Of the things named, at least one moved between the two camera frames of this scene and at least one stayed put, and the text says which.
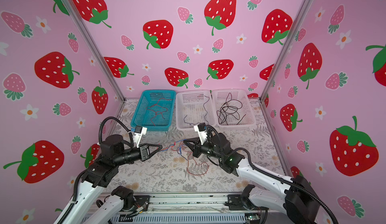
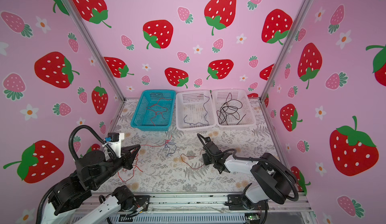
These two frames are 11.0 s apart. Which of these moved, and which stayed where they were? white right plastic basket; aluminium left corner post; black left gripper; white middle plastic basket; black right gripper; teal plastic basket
Moved: black left gripper; black right gripper
Stayed: white right plastic basket; white middle plastic basket; teal plastic basket; aluminium left corner post
